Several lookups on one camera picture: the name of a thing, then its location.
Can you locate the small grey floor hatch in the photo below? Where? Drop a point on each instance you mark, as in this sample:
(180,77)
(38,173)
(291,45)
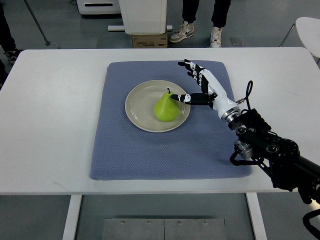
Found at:
(236,41)

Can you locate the green pear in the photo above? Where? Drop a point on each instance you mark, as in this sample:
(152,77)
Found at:
(166,109)

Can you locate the white table leg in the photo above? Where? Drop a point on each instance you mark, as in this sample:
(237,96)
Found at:
(72,217)
(256,216)

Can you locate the person's beige sneaker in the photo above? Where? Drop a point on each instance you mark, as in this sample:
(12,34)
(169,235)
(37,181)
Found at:
(185,31)
(215,37)

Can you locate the white chair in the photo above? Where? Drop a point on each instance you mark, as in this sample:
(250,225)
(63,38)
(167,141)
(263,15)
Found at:
(308,30)

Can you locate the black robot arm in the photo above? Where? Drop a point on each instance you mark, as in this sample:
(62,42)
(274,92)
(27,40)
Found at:
(278,157)

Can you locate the dark clothed person at left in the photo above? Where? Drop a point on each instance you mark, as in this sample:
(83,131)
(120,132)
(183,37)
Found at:
(7,42)

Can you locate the person's left beige sneaker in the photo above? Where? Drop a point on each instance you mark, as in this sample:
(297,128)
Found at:
(185,31)

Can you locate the white table leg right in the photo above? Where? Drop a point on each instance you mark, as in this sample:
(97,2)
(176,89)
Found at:
(256,216)

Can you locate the cardboard box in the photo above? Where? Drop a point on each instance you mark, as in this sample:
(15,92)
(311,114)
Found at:
(150,41)

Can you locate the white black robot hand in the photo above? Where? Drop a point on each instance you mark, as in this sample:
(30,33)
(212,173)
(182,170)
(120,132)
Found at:
(212,93)

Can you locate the white appliance with slot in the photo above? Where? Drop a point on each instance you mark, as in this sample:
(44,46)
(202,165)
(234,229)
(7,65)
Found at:
(98,7)

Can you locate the white table leg left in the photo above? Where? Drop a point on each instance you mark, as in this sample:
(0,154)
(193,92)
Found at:
(72,217)

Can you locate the white cabinet on stand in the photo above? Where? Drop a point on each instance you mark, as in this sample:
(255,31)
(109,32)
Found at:
(142,17)

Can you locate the person's right beige sneaker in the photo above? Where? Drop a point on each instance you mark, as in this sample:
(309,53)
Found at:
(215,37)

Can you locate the beige round plate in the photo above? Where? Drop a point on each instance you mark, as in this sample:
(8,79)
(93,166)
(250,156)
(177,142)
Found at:
(140,103)

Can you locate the grey metal pole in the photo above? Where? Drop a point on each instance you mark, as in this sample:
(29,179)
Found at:
(47,42)

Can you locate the person's dark trouser leg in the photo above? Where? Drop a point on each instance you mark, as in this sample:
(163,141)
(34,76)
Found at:
(189,10)
(220,12)

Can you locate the blue textured mat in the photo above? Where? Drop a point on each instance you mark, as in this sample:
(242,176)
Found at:
(198,149)

